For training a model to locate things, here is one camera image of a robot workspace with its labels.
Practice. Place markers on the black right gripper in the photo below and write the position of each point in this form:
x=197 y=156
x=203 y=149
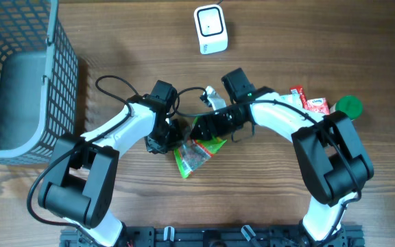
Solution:
x=201 y=127

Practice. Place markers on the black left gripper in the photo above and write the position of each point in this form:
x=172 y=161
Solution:
x=171 y=136

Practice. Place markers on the green snack bag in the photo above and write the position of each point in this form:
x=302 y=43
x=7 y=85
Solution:
x=193 y=153

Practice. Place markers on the teal wet wipes pack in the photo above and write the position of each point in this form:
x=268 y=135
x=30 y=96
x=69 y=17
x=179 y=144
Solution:
x=293 y=99

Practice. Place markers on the red stick sachet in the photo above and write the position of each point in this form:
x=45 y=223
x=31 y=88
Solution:
x=298 y=91

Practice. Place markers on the orange tissue pack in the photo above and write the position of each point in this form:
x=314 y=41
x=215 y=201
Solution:
x=318 y=105

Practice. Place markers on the green lid small jar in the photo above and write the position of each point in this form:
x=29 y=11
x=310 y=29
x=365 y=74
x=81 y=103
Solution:
x=350 y=105

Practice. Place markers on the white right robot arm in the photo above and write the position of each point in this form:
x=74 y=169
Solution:
x=332 y=159

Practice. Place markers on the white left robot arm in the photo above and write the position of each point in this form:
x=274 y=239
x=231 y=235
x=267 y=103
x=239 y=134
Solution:
x=78 y=183

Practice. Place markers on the white barcode scanner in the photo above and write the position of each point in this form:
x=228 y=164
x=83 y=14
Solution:
x=211 y=29

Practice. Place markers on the grey plastic mesh basket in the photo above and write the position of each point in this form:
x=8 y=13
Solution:
x=38 y=81

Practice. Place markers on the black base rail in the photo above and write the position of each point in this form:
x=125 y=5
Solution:
x=276 y=235

